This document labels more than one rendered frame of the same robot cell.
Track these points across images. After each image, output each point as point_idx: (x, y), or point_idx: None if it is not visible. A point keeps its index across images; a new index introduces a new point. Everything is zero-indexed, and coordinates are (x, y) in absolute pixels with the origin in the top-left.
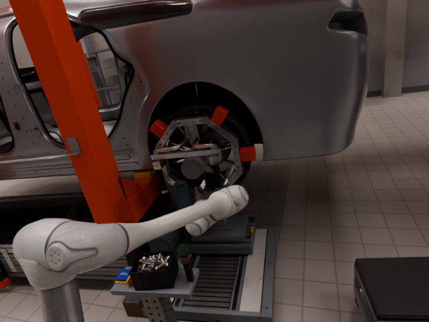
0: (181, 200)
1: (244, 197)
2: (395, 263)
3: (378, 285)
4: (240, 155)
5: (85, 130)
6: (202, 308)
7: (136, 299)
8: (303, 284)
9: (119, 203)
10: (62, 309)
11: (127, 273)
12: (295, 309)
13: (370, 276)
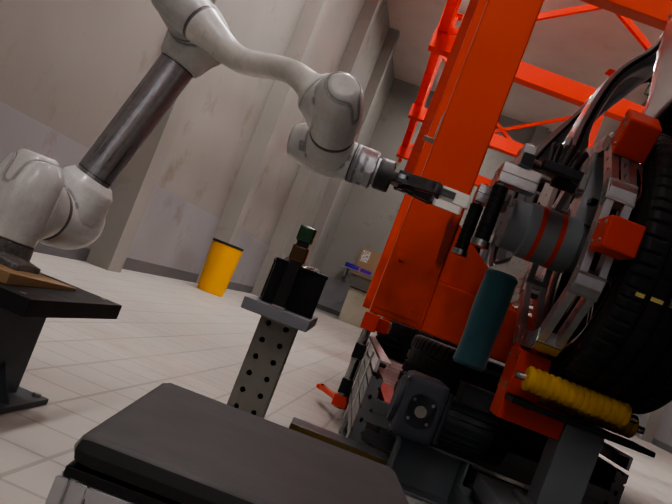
0: (474, 302)
1: (328, 80)
2: (372, 487)
3: (264, 424)
4: (595, 229)
5: (451, 100)
6: None
7: (297, 423)
8: None
9: (415, 251)
10: (148, 74)
11: None
12: None
13: (303, 437)
